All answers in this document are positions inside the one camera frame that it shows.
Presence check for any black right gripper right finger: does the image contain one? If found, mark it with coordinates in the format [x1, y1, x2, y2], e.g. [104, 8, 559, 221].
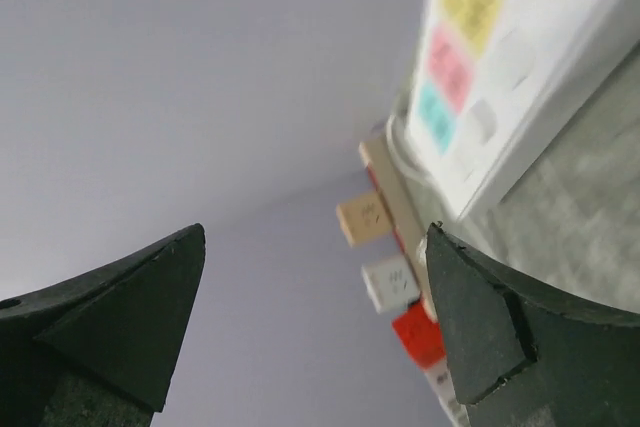
[426, 224, 639, 426]

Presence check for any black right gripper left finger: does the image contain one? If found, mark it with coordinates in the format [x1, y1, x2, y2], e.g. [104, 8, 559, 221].
[1, 223, 206, 426]

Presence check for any white triangular power strip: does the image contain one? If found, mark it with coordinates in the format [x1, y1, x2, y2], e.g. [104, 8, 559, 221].
[424, 357, 471, 427]

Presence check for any red cube plug adapter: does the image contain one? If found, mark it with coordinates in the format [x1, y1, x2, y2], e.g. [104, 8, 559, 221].
[392, 301, 446, 370]

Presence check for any white multicolour power strip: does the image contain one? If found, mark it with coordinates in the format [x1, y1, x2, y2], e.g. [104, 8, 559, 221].
[405, 0, 639, 220]

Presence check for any white fruit print plug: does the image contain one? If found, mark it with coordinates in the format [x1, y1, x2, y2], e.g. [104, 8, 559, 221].
[361, 254, 421, 314]

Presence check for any wooden cube plug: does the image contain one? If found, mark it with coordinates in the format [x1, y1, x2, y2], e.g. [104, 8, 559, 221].
[336, 190, 394, 247]

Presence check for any wooden power strip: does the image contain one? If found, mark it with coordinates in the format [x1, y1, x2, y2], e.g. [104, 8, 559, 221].
[358, 134, 437, 322]

